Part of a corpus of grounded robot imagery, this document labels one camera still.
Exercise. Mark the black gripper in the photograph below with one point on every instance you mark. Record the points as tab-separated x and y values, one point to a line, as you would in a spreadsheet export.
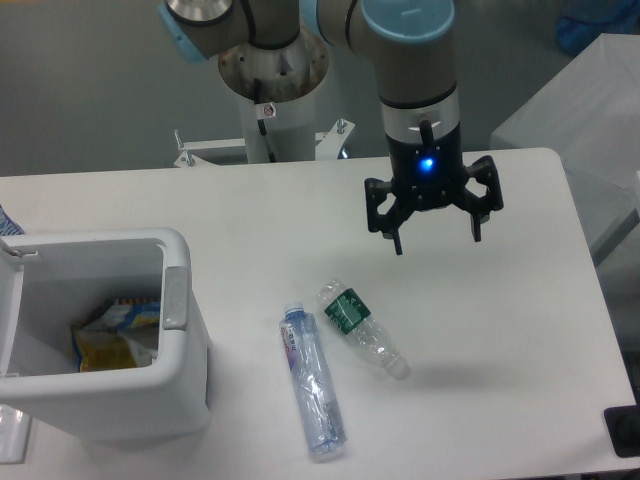
425	170

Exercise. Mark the white metal base bracket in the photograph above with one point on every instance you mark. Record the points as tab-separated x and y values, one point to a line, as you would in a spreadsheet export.
328	145

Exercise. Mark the white plastic trash can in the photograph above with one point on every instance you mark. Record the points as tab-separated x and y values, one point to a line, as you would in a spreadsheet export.
51	281

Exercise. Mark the blue patterned packet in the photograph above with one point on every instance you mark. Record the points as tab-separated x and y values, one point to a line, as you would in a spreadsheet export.
9	227

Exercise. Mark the clear bottle green label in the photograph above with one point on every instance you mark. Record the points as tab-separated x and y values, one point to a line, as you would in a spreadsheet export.
356	324

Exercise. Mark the blue bag in corner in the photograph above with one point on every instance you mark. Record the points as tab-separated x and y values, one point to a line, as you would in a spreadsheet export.
580	23

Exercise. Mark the white covered side table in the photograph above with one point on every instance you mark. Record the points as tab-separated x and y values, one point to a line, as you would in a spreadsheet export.
589	115

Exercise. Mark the black device at edge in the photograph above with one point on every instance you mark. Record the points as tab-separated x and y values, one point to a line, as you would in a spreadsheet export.
623	427

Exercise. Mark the clear blue-tinted plastic bottle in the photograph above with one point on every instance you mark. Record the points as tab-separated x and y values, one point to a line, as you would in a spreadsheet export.
312	383

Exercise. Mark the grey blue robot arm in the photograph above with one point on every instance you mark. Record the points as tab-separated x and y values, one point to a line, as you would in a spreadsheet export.
409	45

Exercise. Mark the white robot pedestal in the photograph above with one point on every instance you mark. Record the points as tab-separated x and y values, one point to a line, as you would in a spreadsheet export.
276	91

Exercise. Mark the yellow blue snack wrapper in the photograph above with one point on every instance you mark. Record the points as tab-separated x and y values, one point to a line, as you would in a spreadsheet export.
121	333

